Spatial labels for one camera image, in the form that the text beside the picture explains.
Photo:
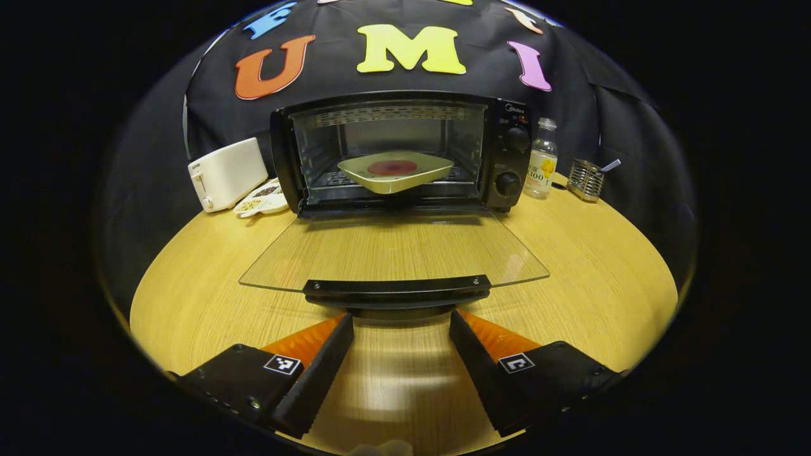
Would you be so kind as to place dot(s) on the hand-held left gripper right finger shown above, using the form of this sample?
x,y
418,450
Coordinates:
x,y
481,373

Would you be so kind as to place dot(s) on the black backdrop cloth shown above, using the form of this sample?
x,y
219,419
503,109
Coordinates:
x,y
209,107

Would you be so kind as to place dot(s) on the white divided grain dish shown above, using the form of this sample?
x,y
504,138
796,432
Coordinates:
x,y
263,201

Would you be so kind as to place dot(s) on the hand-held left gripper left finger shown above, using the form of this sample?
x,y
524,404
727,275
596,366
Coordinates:
x,y
317,380

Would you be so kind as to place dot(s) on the clear drink bottle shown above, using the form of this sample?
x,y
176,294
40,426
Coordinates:
x,y
540,164

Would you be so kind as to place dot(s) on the pink round food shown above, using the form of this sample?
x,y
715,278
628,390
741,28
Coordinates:
x,y
393,168

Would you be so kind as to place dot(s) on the white toaster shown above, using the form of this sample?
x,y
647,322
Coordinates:
x,y
228,174

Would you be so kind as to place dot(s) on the cream square plate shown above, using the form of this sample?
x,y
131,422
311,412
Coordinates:
x,y
393,182

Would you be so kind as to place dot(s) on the black electric oven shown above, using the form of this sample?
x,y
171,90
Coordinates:
x,y
507,152

